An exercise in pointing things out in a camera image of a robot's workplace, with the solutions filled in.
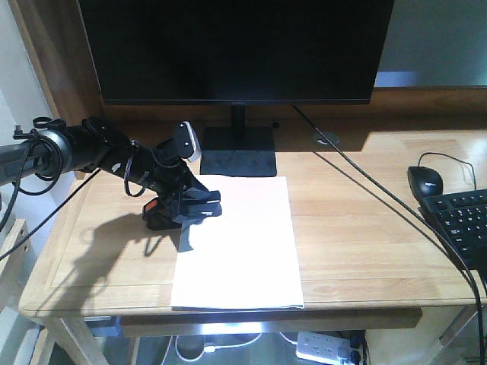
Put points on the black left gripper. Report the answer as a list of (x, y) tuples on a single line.
[(158, 169)]

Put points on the black stapler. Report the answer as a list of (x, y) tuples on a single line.
[(180, 208)]

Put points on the white paper stack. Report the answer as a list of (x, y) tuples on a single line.
[(246, 258)]

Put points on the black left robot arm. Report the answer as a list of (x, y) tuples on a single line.
[(52, 148)]

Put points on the wooden desk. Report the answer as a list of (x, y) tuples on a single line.
[(361, 264)]

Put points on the white power strip under desk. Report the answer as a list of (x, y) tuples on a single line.
[(326, 349)]

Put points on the black computer monitor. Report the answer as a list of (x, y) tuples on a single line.
[(236, 53)]

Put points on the black computer mouse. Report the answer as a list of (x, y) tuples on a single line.
[(424, 182)]

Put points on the black keyboard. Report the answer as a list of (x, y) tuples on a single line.
[(461, 219)]

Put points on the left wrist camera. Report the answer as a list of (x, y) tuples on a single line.
[(186, 142)]

